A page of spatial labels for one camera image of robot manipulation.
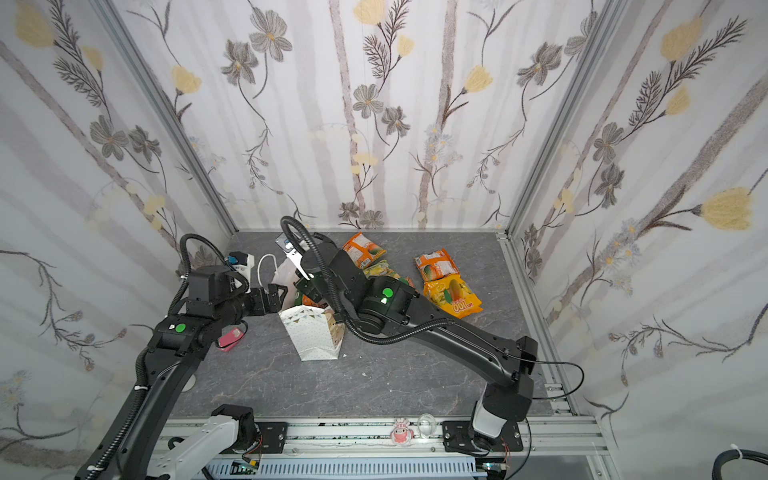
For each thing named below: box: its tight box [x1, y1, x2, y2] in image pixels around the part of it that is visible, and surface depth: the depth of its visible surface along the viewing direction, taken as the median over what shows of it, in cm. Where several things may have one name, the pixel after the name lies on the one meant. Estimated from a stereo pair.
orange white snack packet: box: [415, 248, 461, 282], surface depth 109 cm
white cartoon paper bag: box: [272, 257, 345, 361], surface depth 78 cm
